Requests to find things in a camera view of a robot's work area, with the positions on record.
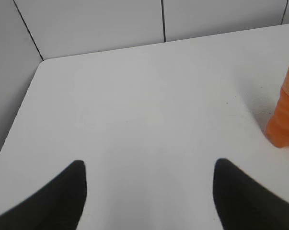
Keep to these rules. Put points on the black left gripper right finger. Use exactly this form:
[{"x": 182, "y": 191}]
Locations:
[{"x": 244, "y": 204}]

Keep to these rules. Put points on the orange Mirinda soda bottle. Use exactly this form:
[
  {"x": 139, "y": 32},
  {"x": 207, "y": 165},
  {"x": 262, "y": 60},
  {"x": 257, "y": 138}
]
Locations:
[{"x": 277, "y": 129}]

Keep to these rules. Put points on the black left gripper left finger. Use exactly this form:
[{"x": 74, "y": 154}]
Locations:
[{"x": 56, "y": 206}]

